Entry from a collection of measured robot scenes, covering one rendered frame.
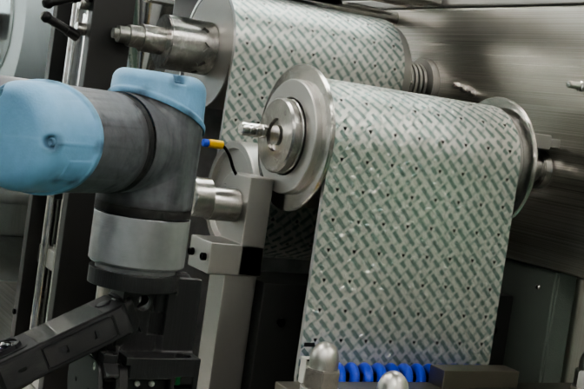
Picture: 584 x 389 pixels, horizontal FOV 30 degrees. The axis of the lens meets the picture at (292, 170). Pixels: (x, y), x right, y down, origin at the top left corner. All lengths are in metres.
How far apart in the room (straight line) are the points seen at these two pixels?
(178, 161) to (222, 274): 0.29
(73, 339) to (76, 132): 0.18
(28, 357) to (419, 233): 0.45
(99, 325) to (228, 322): 0.30
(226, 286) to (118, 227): 0.29
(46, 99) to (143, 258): 0.16
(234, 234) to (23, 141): 0.42
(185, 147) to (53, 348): 0.18
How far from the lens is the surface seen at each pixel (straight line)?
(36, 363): 0.82
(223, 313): 1.10
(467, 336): 1.17
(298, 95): 1.07
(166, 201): 0.82
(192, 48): 1.27
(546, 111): 1.28
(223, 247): 1.08
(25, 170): 0.72
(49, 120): 0.71
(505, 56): 1.35
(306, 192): 1.05
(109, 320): 0.83
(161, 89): 0.81
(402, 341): 1.12
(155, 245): 0.82
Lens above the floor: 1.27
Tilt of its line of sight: 3 degrees down
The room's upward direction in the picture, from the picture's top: 8 degrees clockwise
